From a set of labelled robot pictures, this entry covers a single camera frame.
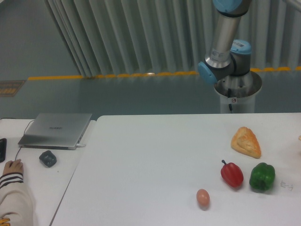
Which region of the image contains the person's hand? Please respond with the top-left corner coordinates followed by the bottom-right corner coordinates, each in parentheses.
top-left (3, 159), bottom-right (24, 175)

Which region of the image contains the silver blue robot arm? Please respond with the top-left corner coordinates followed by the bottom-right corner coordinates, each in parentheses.
top-left (198, 0), bottom-right (301, 84)

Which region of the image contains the cream striped sleeve forearm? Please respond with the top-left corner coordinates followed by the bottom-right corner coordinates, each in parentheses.
top-left (0, 173), bottom-right (33, 226)

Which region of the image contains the red bell pepper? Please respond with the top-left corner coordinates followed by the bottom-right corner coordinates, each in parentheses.
top-left (221, 160), bottom-right (244, 188)

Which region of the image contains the green bell pepper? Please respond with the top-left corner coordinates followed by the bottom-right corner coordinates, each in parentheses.
top-left (249, 162), bottom-right (276, 191)

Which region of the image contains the black phone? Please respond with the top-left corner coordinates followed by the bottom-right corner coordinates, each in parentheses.
top-left (0, 138), bottom-right (7, 163)

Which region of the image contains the silver closed laptop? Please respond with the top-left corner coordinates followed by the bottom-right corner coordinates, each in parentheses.
top-left (18, 113), bottom-right (92, 150)

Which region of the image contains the white pleated curtain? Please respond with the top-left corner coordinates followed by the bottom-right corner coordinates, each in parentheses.
top-left (46, 0), bottom-right (301, 77)

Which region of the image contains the brown egg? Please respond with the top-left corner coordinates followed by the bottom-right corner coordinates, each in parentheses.
top-left (196, 189), bottom-right (210, 207)

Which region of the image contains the bread loaf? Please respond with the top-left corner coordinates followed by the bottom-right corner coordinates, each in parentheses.
top-left (230, 127), bottom-right (261, 159)

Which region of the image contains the grey mouse cable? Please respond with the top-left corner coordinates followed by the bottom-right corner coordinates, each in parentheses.
top-left (0, 117), bottom-right (36, 161)

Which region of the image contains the black base cable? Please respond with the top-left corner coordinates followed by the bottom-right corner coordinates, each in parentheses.
top-left (227, 88), bottom-right (233, 114)

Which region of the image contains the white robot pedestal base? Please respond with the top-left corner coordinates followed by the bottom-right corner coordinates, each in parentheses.
top-left (214, 71), bottom-right (262, 113)

